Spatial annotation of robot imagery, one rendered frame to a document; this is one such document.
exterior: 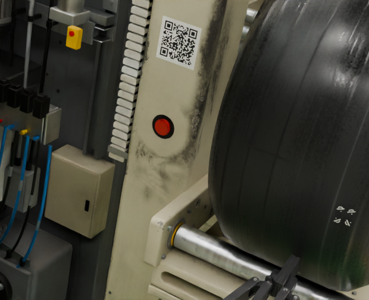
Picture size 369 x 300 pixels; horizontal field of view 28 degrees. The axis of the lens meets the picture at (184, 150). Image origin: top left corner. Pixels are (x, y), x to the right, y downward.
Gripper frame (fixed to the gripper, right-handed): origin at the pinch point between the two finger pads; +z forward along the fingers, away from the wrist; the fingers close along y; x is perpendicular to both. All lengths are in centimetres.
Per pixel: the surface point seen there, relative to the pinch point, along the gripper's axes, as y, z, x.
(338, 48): 2.9, 9.3, -32.5
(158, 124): 33.4, 19.0, -3.7
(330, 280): -5.5, 5.9, 2.3
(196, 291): 17.1, 9.1, 20.0
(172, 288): 20.5, 6.4, 19.3
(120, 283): 36, 15, 33
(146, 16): 40, 23, -21
